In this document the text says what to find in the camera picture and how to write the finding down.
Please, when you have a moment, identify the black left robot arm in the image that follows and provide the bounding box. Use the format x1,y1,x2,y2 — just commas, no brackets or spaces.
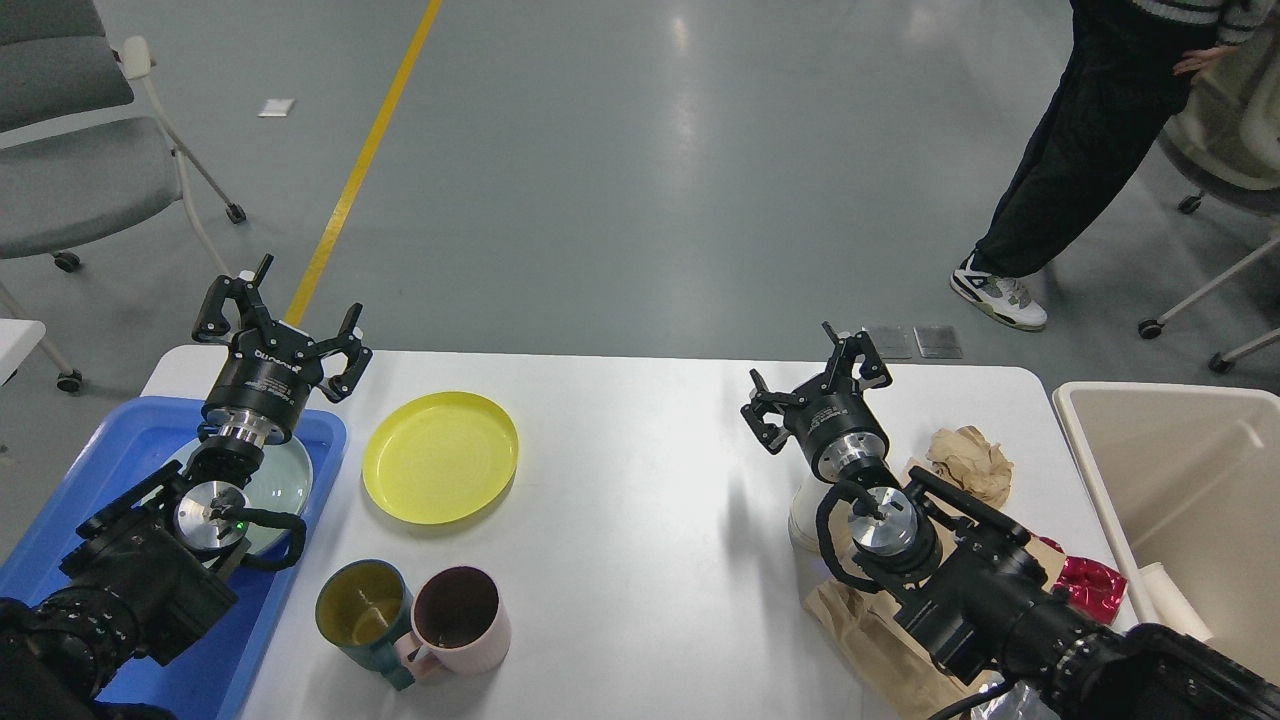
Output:
1,255,372,719

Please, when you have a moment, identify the white tissue roll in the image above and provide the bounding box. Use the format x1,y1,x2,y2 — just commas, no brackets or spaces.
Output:
1140,562,1213,642

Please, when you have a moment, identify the pink mug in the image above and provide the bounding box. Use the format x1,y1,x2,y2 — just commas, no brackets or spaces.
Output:
393,566,512,684

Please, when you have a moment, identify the person in black trousers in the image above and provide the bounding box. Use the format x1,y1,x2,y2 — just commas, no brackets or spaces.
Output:
950,1,1275,332

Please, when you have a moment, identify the yellow plastic plate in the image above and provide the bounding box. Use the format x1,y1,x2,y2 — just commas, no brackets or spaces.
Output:
362,391,520,525

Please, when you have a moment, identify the white paper scrap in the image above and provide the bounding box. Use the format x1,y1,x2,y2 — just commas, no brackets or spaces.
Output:
257,97,296,119

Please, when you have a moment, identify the white side table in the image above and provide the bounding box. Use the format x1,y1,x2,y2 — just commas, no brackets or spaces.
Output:
0,318,46,386

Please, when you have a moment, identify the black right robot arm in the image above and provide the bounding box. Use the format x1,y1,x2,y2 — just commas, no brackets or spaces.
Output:
741,331,1277,719

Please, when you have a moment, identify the pale green plate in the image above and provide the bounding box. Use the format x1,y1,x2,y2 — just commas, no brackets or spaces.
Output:
165,437,314,555

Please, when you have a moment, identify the red foil wrapper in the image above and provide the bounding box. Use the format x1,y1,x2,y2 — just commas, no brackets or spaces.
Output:
1037,536,1129,625

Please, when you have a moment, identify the dark teal mug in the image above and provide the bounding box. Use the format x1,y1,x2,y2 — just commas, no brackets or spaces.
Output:
314,559,415,691

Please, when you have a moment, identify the white paper cup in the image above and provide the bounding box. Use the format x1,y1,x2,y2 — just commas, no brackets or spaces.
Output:
788,477,829,553

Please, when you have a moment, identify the crumpled brown paper ball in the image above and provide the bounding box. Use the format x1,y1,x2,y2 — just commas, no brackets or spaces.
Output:
925,425,1015,510

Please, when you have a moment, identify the white office chair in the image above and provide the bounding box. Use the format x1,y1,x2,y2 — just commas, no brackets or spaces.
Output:
1137,13,1279,340

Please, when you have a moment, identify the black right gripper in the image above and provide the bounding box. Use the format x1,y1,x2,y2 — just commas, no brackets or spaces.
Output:
741,322,893,486

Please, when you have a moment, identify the beige plastic bin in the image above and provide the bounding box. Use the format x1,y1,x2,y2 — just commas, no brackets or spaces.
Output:
1052,382,1279,682

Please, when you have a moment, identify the metal floor socket plate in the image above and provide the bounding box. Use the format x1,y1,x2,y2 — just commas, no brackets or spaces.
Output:
861,325,915,360

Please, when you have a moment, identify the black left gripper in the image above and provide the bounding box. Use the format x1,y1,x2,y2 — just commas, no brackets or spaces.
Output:
192,254,372,445

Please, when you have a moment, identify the blue plastic tray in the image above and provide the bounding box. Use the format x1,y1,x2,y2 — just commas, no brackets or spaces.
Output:
3,396,347,719

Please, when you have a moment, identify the brown paper bag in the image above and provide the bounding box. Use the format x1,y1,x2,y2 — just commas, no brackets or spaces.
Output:
806,457,1068,720

